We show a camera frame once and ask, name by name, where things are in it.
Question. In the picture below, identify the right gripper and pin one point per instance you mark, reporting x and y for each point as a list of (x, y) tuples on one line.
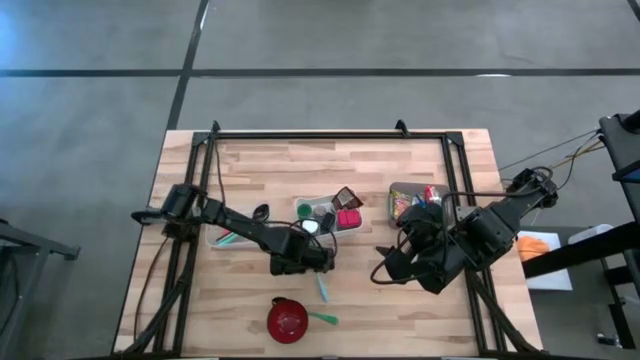
[(432, 267)]

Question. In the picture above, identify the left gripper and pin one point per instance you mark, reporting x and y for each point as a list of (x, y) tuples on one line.
[(292, 255)]

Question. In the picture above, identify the red spice box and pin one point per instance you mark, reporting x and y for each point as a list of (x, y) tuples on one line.
[(348, 219)]

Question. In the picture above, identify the yellow ramen noodle packet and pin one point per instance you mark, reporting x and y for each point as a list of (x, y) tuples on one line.
[(400, 202)]

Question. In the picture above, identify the brown packet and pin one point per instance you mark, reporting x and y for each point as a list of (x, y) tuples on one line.
[(346, 198)]

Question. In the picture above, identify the red bowl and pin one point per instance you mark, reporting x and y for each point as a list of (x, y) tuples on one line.
[(287, 321)]

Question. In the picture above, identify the red and white noodle packet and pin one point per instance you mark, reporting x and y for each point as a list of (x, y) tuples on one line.
[(431, 194)]

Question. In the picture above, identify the black spoon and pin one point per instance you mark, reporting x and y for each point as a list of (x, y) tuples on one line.
[(261, 212)]

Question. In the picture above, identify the clear plastic bin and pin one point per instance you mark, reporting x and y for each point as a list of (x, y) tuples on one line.
[(215, 240)]

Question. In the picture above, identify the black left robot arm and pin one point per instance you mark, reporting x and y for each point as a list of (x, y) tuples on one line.
[(235, 222)]

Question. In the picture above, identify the white plastic bin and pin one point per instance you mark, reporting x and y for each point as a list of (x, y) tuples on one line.
[(357, 227)]

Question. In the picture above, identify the orange object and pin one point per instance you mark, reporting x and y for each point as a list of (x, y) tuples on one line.
[(532, 248)]

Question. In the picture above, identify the white paper sheet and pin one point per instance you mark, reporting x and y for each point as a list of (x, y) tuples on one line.
[(550, 280)]

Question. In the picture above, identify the white box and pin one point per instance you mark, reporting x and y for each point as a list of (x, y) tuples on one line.
[(590, 234)]

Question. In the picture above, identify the small black device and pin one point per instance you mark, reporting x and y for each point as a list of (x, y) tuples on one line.
[(607, 340)]

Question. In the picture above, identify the black equipment cart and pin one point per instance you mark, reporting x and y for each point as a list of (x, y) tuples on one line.
[(620, 145)]

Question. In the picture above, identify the grey side table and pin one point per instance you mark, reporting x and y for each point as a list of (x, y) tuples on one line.
[(30, 240)]

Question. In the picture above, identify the silver metal bracket plate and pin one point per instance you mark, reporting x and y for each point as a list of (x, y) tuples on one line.
[(462, 213)]

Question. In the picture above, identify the black metal frame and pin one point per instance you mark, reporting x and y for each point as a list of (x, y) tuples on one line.
[(325, 135)]

